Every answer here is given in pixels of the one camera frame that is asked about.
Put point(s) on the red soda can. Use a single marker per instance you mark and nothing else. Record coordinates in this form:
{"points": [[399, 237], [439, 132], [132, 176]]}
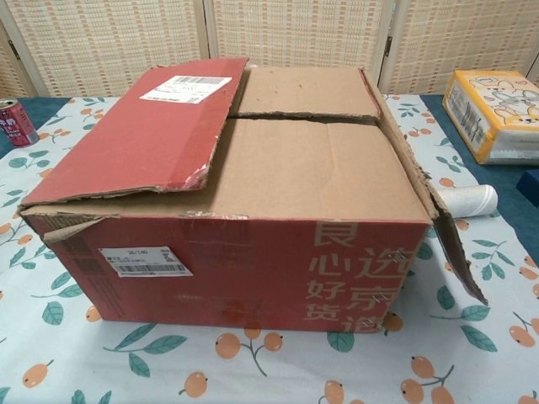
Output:
{"points": [[17, 124]]}

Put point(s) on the dark blue rectangular box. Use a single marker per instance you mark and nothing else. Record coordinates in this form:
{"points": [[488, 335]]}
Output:
{"points": [[529, 189]]}

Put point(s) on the bamboo folding screen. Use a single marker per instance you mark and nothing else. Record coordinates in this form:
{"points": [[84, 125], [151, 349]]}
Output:
{"points": [[105, 42]]}

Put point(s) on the floral print tablecloth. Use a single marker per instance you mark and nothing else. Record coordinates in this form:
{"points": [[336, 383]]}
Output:
{"points": [[126, 362]]}

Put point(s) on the orange corgi tissue pack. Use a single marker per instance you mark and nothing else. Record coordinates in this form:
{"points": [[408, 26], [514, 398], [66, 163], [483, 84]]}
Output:
{"points": [[492, 118]]}

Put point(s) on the red cardboard box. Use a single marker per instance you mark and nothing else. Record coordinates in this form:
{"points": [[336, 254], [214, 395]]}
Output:
{"points": [[269, 177]]}

